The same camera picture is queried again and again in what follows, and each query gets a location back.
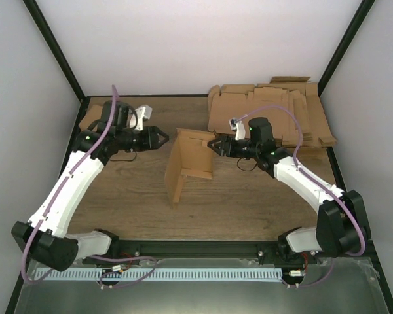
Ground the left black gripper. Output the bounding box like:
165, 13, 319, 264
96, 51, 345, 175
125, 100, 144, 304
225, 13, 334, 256
117, 127, 170, 152

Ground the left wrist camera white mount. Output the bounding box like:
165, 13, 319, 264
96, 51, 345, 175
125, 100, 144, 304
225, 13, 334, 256
128, 105, 153, 131

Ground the stack of flat cardboard blanks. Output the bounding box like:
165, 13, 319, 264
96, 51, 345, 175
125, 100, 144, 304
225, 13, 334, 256
208, 77, 337, 147

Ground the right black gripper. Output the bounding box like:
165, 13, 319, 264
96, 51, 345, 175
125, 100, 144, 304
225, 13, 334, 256
208, 135, 260, 160

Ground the folded brown cardboard box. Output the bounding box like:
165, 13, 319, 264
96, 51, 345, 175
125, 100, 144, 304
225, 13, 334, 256
79, 105, 103, 131

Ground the black aluminium frame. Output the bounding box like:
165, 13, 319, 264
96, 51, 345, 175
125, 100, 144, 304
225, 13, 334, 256
11, 1, 393, 313

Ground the light blue slotted cable duct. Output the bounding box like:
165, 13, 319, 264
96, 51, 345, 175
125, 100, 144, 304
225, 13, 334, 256
46, 268, 282, 283

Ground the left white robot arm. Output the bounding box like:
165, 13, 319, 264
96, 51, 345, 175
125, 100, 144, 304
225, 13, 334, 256
11, 101, 169, 271

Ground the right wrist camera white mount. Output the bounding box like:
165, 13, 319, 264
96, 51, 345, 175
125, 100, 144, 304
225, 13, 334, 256
229, 118, 246, 141

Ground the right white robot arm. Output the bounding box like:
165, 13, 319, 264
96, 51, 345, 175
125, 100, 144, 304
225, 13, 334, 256
207, 118, 371, 264

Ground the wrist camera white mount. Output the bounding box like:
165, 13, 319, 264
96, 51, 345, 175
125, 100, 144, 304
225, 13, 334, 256
128, 105, 153, 131
229, 118, 246, 141

